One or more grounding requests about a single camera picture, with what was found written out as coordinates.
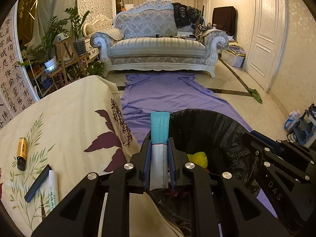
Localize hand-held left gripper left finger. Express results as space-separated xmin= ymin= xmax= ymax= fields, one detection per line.
xmin=31 ymin=138 xmax=152 ymax=237

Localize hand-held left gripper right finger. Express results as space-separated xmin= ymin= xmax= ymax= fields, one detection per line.
xmin=166 ymin=137 xmax=293 ymax=237

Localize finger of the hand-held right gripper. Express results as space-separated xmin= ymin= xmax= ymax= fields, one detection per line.
xmin=250 ymin=131 xmax=316 ymax=160
xmin=242 ymin=133 xmax=313 ymax=183

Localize white and teal tube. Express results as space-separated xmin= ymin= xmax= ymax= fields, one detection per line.
xmin=146 ymin=112 xmax=170 ymax=191

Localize yellow foam fruit net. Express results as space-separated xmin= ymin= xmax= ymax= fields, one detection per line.
xmin=187 ymin=152 xmax=208 ymax=169

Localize trash bin with black bag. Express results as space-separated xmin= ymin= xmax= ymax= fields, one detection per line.
xmin=143 ymin=109 xmax=260 ymax=228

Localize blue and white tool pile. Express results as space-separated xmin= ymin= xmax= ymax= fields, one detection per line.
xmin=286 ymin=104 xmax=316 ymax=144

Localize green mop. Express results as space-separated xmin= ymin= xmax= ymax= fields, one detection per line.
xmin=220 ymin=59 xmax=263 ymax=103

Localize purple floor cloth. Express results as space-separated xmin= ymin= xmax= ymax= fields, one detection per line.
xmin=121 ymin=73 xmax=277 ymax=215

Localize cream floral tablecloth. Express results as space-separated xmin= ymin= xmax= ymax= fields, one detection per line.
xmin=0 ymin=75 xmax=188 ymax=237

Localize white storage box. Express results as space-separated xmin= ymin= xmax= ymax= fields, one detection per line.
xmin=221 ymin=43 xmax=246 ymax=68

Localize white tube with green print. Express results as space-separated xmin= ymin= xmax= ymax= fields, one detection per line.
xmin=47 ymin=170 xmax=60 ymax=211

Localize white panelled door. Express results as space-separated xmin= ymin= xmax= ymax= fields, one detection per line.
xmin=247 ymin=0 xmax=287 ymax=92

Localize black stick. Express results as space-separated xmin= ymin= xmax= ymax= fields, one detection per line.
xmin=24 ymin=164 xmax=52 ymax=202

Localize grey ornate sofa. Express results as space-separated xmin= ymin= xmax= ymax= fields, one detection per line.
xmin=90 ymin=0 xmax=229 ymax=79

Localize striped cloth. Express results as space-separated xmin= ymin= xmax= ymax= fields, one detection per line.
xmin=195 ymin=25 xmax=210 ymax=42

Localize dark covered cabinet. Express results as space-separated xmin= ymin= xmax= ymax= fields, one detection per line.
xmin=212 ymin=6 xmax=237 ymax=36

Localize gold and black battery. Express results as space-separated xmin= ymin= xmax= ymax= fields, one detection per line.
xmin=17 ymin=137 xmax=28 ymax=171

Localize wooden plant stand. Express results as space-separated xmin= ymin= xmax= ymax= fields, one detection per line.
xmin=54 ymin=38 xmax=87 ymax=84

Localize white plant pot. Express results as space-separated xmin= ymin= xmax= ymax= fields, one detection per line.
xmin=44 ymin=57 xmax=58 ymax=71

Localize cream ornate armchair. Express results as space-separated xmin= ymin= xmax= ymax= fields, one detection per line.
xmin=83 ymin=15 xmax=114 ymax=36

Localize black jacket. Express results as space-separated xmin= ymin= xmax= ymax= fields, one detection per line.
xmin=172 ymin=2 xmax=203 ymax=29

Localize blue and white porcelain pot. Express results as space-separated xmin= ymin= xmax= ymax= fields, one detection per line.
xmin=55 ymin=31 xmax=70 ymax=41

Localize green potted plant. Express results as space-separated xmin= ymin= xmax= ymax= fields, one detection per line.
xmin=17 ymin=7 xmax=94 ymax=67

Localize white calligraphy screen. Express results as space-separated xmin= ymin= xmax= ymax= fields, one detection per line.
xmin=0 ymin=4 xmax=41 ymax=129

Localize beige window curtain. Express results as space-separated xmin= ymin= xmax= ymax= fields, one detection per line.
xmin=122 ymin=0 xmax=204 ymax=13

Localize grey-green curtain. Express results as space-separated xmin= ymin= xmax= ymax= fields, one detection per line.
xmin=26 ymin=0 xmax=78 ymax=52

